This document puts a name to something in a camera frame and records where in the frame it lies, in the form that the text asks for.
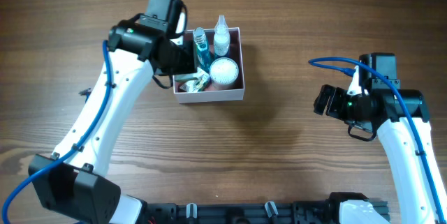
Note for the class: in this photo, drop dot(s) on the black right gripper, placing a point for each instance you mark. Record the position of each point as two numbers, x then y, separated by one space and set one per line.
335 102

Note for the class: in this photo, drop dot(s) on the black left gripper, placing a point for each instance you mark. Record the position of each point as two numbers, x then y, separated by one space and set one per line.
183 58

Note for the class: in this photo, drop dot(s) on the green white soap box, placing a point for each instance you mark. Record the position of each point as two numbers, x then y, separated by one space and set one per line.
186 77

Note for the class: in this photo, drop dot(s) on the blue mouthwash bottle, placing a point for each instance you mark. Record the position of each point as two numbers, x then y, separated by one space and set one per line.
202 49

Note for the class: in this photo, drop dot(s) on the cotton swab round container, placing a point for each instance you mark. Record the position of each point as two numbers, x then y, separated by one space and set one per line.
224 73

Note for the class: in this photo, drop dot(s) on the dark blue clear-cap bottle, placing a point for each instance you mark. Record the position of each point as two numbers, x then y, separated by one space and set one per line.
221 40

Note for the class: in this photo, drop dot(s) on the blue disposable razor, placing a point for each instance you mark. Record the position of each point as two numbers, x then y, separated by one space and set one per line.
86 93

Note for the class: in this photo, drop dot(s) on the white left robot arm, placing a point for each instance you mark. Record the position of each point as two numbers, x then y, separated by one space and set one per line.
72 181

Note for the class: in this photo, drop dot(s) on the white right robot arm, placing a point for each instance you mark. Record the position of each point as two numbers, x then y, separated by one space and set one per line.
400 120

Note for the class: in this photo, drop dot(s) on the white box pink interior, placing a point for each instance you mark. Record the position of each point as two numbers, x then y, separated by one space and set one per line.
236 92

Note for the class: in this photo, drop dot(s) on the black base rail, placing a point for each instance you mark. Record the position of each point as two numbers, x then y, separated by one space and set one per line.
296 212

